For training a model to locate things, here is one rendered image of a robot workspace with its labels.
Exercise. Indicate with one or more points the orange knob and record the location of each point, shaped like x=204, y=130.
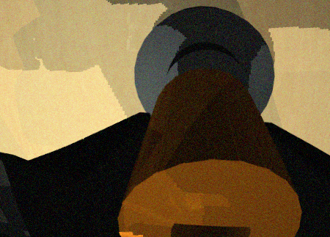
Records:
x=208, y=166

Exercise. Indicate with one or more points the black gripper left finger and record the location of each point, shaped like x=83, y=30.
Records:
x=75, y=191

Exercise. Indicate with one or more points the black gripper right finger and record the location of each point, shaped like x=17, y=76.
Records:
x=309, y=170

